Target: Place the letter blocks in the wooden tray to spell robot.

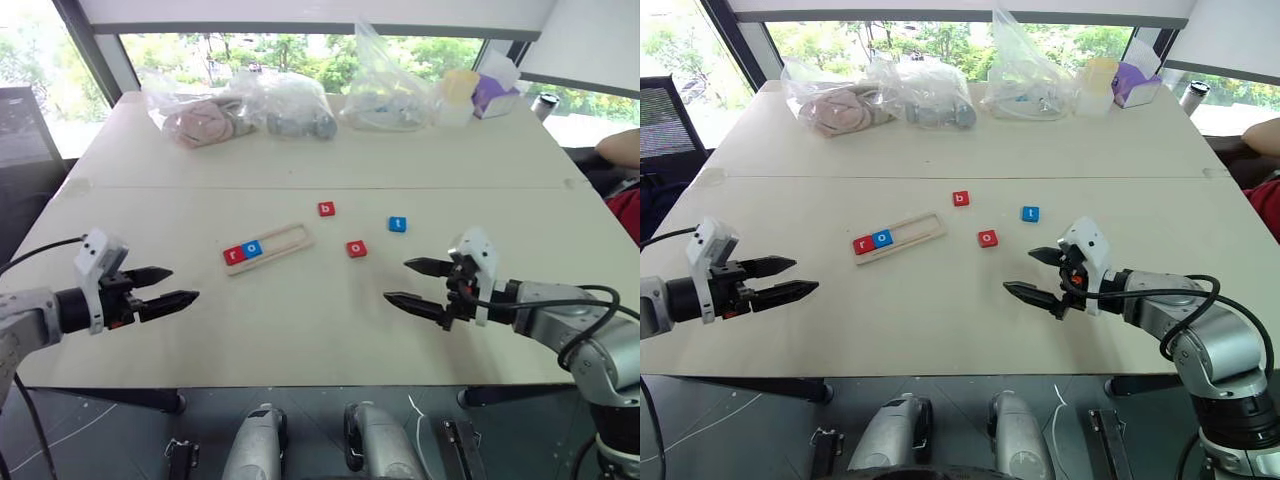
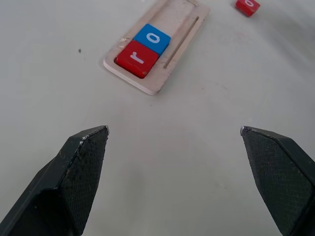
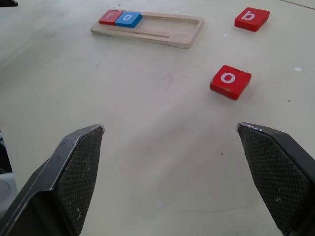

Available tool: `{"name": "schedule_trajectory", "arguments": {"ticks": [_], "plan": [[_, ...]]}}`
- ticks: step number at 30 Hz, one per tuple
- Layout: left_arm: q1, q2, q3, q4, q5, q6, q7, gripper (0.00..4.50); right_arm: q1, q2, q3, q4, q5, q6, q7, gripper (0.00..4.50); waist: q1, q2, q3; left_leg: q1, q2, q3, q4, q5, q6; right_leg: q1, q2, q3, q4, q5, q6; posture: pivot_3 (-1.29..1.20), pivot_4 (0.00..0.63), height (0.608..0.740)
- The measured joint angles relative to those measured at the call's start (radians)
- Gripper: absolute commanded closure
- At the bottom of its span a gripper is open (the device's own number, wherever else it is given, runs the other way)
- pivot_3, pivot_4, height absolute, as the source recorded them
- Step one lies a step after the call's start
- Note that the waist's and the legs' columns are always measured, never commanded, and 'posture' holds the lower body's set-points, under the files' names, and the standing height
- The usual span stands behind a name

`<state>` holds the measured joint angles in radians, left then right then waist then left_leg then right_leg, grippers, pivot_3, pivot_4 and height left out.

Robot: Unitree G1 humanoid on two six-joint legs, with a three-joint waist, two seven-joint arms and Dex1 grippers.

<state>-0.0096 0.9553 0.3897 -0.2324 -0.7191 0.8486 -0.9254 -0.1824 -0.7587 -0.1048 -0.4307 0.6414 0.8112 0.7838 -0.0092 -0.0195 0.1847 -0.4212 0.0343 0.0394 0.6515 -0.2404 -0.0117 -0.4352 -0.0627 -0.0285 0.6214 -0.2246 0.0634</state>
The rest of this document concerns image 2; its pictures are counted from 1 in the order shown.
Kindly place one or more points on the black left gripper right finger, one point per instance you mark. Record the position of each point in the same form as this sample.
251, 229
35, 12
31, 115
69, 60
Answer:
283, 177

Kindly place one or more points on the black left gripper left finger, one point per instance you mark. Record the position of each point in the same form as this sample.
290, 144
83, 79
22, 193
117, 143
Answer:
61, 182

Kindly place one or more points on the red letter r tile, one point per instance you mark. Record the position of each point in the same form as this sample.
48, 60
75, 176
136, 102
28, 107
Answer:
136, 59

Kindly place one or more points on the blue letter o tile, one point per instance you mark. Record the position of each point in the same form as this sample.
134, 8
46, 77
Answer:
153, 38

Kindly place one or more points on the red letter o tile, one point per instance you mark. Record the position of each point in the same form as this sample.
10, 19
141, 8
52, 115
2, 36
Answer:
247, 6

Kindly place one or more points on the wooden letter tray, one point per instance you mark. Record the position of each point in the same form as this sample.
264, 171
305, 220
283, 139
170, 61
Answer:
172, 41

